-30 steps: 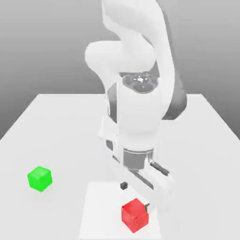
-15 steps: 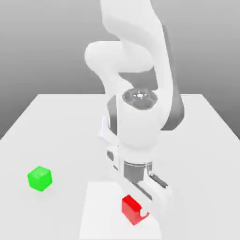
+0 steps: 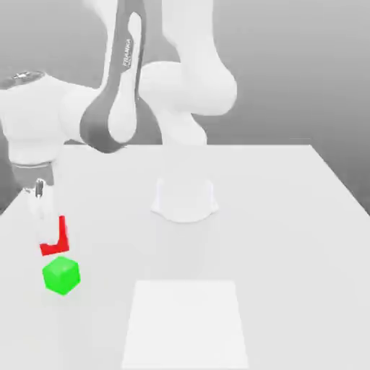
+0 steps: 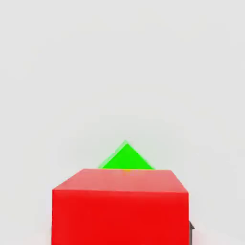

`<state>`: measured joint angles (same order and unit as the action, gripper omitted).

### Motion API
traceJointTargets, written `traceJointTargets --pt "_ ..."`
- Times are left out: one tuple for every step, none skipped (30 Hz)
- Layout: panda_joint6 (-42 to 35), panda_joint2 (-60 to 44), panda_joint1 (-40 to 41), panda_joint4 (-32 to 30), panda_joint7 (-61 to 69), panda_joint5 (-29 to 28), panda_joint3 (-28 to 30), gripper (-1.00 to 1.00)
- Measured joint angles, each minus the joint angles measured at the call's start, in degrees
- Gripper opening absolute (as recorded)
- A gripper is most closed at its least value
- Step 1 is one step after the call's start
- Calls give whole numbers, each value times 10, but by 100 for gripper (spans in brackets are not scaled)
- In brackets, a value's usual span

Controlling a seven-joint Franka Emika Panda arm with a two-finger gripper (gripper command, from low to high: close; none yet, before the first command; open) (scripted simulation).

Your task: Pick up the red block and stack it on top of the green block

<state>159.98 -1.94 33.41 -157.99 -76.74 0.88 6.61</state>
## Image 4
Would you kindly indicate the small red cube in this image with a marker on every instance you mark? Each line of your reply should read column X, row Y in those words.
column 118, row 214

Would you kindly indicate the small green cube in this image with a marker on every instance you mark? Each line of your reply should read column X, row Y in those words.
column 127, row 158

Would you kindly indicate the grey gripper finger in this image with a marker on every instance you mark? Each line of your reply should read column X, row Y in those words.
column 191, row 232

